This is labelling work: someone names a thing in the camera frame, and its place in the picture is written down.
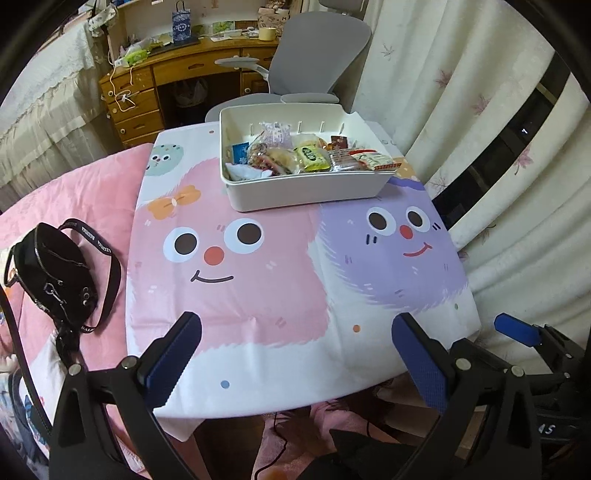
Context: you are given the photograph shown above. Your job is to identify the blue snack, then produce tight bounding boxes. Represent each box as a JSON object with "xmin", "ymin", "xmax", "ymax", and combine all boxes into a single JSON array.
[{"xmin": 231, "ymin": 142, "xmax": 249, "ymax": 165}]

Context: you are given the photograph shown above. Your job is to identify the peanut snack clear packet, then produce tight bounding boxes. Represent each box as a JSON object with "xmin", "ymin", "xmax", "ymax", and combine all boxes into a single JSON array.
[{"xmin": 247, "ymin": 143, "xmax": 270, "ymax": 170}]

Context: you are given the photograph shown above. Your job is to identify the white Lipo biscuit packet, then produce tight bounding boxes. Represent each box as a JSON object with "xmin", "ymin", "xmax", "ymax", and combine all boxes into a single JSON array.
[{"xmin": 351, "ymin": 150, "xmax": 402, "ymax": 171}]

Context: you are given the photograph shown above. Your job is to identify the purple snack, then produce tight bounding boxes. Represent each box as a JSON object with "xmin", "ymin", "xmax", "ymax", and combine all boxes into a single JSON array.
[{"xmin": 260, "ymin": 122, "xmax": 294, "ymax": 150}]

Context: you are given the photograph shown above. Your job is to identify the green snack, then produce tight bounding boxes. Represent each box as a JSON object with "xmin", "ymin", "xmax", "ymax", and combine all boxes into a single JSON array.
[{"xmin": 295, "ymin": 144, "xmax": 332, "ymax": 173}]

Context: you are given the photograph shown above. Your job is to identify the nut bar clear wrapper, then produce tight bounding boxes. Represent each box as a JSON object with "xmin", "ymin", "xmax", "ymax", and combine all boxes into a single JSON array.
[{"xmin": 329, "ymin": 150, "xmax": 363, "ymax": 172}]

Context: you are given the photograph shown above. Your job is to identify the dark red snack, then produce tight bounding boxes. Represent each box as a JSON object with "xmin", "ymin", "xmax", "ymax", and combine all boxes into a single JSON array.
[{"xmin": 328, "ymin": 135, "xmax": 349, "ymax": 150}]

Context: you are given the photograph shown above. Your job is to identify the red white snack packet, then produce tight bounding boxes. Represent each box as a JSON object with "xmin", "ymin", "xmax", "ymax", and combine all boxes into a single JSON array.
[{"xmin": 225, "ymin": 163, "xmax": 273, "ymax": 182}]

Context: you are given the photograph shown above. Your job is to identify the clear bag of yellow snacks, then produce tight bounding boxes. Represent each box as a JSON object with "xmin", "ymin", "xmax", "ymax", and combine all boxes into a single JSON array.
[{"xmin": 267, "ymin": 148, "xmax": 301, "ymax": 175}]

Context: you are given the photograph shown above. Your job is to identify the black shoulder bag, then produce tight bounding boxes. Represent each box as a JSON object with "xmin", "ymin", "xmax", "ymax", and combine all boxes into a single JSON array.
[{"xmin": 3, "ymin": 218, "xmax": 121, "ymax": 334}]

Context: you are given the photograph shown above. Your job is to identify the cartoon monster tablecloth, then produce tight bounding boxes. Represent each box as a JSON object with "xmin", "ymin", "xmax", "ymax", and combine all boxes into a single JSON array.
[{"xmin": 125, "ymin": 122, "xmax": 481, "ymax": 438}]

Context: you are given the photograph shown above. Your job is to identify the pink bed blanket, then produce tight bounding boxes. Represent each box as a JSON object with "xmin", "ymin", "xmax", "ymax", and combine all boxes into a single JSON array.
[{"xmin": 0, "ymin": 142, "xmax": 205, "ymax": 480}]

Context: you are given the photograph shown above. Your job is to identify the white plastic storage bin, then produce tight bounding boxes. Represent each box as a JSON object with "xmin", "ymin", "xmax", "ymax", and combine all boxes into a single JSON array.
[{"xmin": 219, "ymin": 103, "xmax": 405, "ymax": 212}]

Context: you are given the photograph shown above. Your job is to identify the wooden desk with drawers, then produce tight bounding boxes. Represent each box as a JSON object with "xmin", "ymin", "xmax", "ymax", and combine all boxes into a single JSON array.
[{"xmin": 99, "ymin": 37, "xmax": 279, "ymax": 149}]

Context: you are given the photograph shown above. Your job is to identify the floral white curtain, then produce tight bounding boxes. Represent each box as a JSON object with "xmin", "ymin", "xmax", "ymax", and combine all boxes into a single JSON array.
[{"xmin": 353, "ymin": 1, "xmax": 590, "ymax": 373}]

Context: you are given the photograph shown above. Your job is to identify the blue paper gift bag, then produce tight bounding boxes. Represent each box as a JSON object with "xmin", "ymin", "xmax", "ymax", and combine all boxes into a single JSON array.
[{"xmin": 171, "ymin": 0, "xmax": 192, "ymax": 44}]

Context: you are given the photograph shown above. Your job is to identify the grey office chair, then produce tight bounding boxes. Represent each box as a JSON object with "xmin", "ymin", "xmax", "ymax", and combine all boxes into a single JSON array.
[{"xmin": 205, "ymin": 1, "xmax": 372, "ymax": 122}]

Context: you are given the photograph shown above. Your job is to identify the roll of masking tape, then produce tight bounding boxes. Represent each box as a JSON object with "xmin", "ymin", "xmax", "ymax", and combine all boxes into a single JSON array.
[{"xmin": 259, "ymin": 27, "xmax": 277, "ymax": 42}]

